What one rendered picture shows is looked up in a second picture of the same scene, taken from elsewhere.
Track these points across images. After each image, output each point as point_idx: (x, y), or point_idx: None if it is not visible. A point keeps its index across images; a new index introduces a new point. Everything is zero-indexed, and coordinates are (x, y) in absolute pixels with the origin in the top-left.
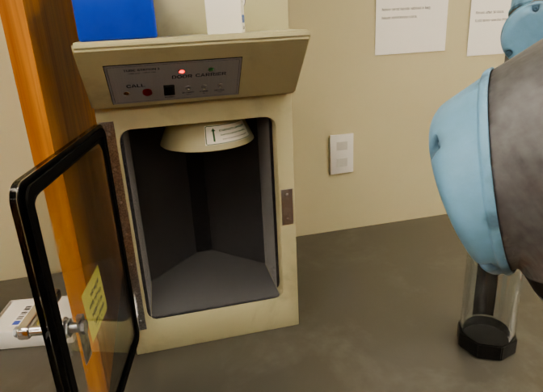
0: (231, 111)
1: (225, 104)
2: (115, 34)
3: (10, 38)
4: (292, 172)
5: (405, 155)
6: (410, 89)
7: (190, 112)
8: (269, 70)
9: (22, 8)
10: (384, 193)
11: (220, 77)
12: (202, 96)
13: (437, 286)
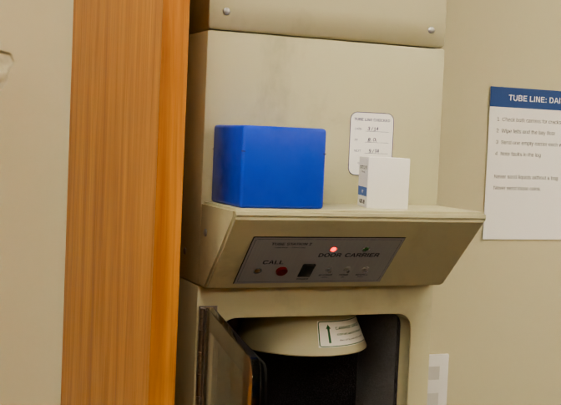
0: (360, 304)
1: (353, 294)
2: (280, 201)
3: (160, 197)
4: (426, 393)
5: (522, 395)
6: (529, 292)
7: (310, 301)
8: (427, 255)
9: (181, 164)
10: None
11: (371, 260)
12: (338, 280)
13: None
